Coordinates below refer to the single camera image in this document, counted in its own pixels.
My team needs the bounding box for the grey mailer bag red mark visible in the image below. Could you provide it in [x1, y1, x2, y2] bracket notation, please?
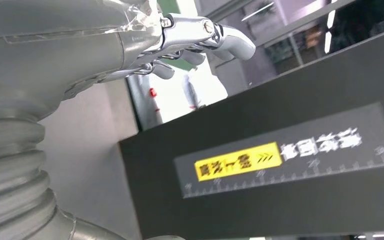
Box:
[135, 57, 229, 128]

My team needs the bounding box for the ruler sticker with yellow patch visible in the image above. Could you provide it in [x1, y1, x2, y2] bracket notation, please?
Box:
[173, 101, 384, 200]

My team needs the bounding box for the black inbound scanner machine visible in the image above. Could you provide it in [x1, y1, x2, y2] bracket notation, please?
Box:
[37, 24, 384, 240]

